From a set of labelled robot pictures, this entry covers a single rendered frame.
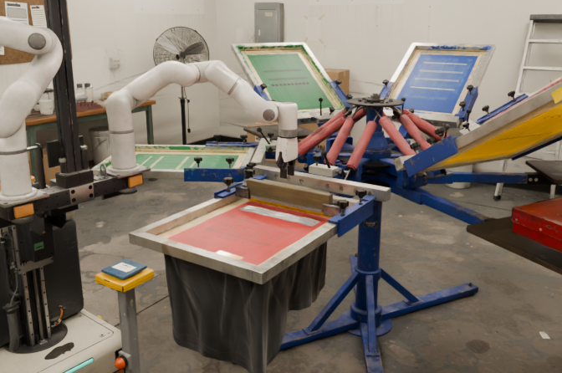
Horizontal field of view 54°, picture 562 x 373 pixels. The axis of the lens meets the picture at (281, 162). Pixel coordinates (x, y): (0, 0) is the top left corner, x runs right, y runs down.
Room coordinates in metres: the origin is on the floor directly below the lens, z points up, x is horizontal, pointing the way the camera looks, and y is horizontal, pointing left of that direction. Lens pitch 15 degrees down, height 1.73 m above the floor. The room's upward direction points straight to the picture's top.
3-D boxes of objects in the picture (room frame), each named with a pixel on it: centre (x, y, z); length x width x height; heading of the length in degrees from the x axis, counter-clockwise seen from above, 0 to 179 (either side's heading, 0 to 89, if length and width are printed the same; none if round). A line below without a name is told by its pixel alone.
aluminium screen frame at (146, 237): (2.00, 0.08, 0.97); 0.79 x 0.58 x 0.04; 147
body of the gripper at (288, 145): (2.17, -0.03, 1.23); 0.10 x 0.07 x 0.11; 146
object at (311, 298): (1.84, -0.06, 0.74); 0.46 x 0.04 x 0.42; 147
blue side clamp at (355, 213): (2.05, -0.28, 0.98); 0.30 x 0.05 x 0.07; 147
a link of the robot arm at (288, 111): (2.18, 0.01, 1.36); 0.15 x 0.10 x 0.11; 91
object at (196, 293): (1.76, 0.24, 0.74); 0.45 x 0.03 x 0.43; 57
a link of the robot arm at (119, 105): (2.17, 0.64, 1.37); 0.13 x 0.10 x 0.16; 1
